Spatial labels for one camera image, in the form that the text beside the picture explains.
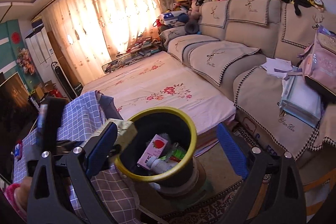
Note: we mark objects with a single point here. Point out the pink strawberry milk carton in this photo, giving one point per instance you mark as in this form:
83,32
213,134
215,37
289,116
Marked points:
154,148

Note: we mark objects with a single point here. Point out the person left hand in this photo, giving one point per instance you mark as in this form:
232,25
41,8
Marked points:
21,193

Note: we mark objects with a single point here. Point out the blue checkered tablecloth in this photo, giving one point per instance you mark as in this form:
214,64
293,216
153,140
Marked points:
111,189

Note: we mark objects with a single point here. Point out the artificial flower bunch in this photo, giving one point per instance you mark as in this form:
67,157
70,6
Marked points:
25,61

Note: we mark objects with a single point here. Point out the blue tissue pack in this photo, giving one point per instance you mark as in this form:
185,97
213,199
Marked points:
18,151

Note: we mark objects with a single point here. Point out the black tower fan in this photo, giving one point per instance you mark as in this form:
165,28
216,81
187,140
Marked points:
63,80

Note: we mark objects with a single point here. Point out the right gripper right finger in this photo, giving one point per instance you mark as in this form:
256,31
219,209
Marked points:
271,191

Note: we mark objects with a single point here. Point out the green tea box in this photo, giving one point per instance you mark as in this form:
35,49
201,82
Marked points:
126,132

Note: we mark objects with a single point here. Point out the pink sleeved forearm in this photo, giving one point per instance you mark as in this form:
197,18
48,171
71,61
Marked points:
11,197

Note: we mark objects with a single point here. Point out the red snack bag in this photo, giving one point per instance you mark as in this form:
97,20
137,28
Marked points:
176,153

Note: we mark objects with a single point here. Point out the pink backpack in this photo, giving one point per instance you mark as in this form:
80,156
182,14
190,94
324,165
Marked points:
318,64

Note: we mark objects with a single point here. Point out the white medicine bottle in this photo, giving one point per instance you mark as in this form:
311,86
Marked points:
159,166

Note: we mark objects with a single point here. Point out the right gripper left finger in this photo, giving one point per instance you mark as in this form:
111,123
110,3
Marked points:
63,192

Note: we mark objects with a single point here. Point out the beige sofa with covers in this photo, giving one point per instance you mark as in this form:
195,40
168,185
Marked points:
235,39

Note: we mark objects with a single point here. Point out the large flat screen television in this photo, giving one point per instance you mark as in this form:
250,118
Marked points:
18,115

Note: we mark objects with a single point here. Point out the sheer embroidered curtain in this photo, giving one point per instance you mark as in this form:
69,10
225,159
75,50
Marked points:
91,33

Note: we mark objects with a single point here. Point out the book rack by window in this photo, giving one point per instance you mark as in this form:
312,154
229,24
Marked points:
143,48

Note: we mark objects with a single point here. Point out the yellow rimmed black trash bin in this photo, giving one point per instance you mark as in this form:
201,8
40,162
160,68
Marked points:
157,120

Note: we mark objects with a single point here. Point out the floral floor mattress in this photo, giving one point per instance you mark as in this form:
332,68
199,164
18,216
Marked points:
162,81

